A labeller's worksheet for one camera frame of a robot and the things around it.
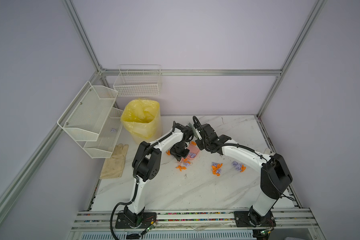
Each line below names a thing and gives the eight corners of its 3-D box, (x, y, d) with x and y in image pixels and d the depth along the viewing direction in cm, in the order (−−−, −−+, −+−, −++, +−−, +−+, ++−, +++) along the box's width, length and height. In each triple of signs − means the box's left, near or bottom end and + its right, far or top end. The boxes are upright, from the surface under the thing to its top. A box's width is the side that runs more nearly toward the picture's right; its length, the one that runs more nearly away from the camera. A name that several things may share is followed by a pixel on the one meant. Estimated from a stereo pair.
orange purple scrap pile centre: (210, 174, 91) (211, 173, 89) (211, 163, 96) (212, 161, 94) (221, 176, 90) (222, 175, 88) (222, 165, 95) (222, 163, 93)
